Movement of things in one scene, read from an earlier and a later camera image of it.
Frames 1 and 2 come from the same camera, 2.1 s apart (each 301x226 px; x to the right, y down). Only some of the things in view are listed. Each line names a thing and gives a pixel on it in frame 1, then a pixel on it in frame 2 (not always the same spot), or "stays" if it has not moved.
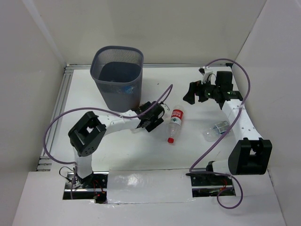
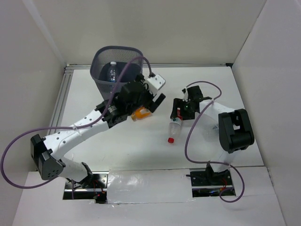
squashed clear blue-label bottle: [214, 133] stays
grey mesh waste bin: [117, 71] stays
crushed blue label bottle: [135, 130] → [113, 72]
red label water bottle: [174, 125] stays
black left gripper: [155, 117] → [146, 100]
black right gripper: [190, 96] → [178, 102]
